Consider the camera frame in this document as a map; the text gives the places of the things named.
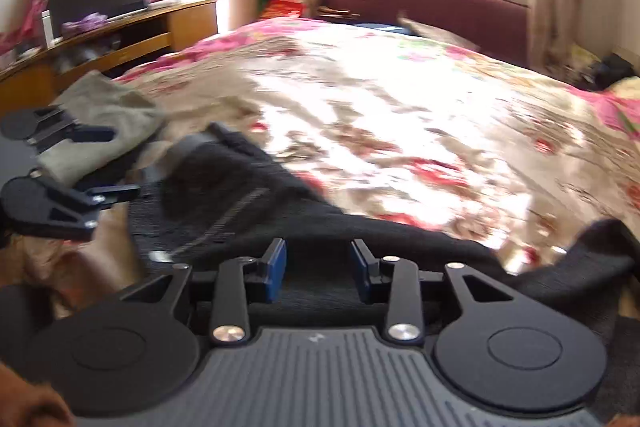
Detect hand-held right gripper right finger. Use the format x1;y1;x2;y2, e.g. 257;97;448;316
349;239;533;343

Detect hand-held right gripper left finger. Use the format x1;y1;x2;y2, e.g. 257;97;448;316
120;238;288;348

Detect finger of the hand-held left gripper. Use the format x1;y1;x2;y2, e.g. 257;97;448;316
52;184;142;242
27;106;116;152

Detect grey-green cloth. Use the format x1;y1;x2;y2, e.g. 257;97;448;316
37;71;168;185

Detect black pants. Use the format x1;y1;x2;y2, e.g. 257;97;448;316
127;122;640;323

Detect purple cloth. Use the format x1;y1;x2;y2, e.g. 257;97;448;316
62;12;108;34

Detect floral bedspread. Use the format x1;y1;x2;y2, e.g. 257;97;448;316
10;16;640;323

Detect wooden cabinet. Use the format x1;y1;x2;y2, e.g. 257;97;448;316
0;0;221;115

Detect red printed bag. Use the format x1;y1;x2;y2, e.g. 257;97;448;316
260;0;307;20

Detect beige pillow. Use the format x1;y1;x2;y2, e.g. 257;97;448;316
399;14;482;54

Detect maroon headboard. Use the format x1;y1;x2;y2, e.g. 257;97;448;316
324;0;531;68

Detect dark bag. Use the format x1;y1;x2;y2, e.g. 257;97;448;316
587;53;638;90

